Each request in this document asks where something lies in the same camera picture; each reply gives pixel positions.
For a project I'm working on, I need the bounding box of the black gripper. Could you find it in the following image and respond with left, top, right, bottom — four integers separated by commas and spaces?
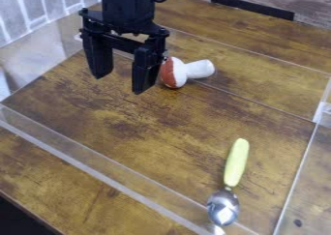
79, 0, 170, 95

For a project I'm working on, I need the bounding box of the green handled metal spoon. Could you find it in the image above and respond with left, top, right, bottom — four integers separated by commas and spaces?
207, 138, 250, 226

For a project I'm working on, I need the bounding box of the red white plush mushroom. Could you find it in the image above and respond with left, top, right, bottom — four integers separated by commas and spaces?
160, 57, 215, 89

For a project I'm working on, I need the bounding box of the clear acrylic left barrier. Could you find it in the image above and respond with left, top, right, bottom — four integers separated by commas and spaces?
0, 14, 83, 102

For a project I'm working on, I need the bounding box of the clear acrylic barrier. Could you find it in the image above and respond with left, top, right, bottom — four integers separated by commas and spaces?
273, 78, 331, 235
0, 104, 259, 235
0, 14, 83, 102

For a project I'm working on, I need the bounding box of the clear acrylic front barrier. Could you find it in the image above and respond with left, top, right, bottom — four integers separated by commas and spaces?
0, 104, 259, 235

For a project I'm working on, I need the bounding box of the clear acrylic right barrier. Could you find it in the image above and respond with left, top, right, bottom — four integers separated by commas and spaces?
273, 78, 331, 235

